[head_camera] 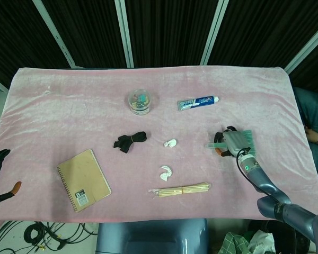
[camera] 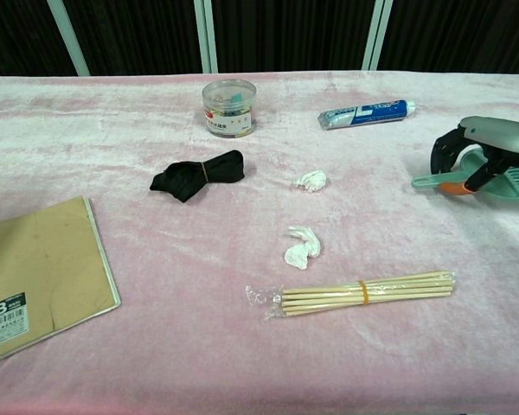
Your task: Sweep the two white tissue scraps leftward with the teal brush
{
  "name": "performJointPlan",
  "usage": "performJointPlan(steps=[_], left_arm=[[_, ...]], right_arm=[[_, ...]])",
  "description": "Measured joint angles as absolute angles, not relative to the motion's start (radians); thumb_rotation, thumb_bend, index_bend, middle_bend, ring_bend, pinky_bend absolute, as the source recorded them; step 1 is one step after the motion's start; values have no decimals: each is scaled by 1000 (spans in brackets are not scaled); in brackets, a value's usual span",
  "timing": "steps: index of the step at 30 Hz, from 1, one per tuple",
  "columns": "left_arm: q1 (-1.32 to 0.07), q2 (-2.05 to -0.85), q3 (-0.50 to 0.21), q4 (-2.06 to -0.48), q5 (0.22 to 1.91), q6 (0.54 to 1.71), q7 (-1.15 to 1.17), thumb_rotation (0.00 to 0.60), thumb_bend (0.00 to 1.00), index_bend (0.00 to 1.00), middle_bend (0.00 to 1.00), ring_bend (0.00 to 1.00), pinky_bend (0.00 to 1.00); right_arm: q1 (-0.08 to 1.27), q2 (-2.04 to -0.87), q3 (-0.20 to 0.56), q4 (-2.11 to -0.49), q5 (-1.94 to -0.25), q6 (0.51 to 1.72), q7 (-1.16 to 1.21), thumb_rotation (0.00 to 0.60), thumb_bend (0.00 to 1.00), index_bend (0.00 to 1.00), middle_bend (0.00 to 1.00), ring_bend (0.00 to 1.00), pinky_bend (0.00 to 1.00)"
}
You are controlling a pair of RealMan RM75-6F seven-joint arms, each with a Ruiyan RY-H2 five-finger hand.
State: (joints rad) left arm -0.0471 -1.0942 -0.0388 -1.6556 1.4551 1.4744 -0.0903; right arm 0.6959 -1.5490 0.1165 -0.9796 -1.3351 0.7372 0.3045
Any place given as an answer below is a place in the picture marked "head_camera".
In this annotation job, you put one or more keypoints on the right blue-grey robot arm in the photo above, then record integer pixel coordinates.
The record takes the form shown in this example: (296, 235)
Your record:
(265, 185)

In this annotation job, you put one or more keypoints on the crumpled white paper scrap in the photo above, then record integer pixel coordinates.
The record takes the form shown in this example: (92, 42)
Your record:
(171, 143)
(164, 173)

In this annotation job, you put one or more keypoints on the brown spiral notebook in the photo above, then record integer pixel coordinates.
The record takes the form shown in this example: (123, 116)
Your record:
(84, 180)

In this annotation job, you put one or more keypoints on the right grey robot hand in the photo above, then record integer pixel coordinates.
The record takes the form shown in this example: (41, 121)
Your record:
(236, 141)

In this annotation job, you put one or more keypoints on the bundle of wooden sticks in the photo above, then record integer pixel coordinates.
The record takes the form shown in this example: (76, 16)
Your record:
(180, 190)

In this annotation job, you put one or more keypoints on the pink velvet tablecloth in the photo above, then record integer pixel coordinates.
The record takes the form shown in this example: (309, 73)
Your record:
(69, 119)

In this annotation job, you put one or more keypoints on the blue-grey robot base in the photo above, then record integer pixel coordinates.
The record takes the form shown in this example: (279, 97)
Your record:
(151, 238)

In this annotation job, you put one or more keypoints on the clear jar of clips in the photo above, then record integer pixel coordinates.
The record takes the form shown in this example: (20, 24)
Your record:
(139, 101)

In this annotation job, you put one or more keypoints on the green checked cloth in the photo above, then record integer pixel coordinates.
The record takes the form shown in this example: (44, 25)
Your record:
(233, 243)

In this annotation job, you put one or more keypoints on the blue white toothpaste tube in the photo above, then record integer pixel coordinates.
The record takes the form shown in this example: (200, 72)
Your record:
(198, 102)

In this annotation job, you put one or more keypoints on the white partition frame post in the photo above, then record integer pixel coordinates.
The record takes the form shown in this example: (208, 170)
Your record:
(57, 34)
(213, 31)
(307, 45)
(124, 31)

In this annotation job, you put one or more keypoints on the teal bristle brush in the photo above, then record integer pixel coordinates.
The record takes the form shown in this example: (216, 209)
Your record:
(249, 139)

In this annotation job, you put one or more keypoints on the person in blue jeans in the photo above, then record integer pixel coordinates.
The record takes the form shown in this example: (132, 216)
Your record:
(314, 111)

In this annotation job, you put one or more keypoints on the white crumpled bag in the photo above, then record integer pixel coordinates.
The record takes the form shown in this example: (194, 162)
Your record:
(261, 242)

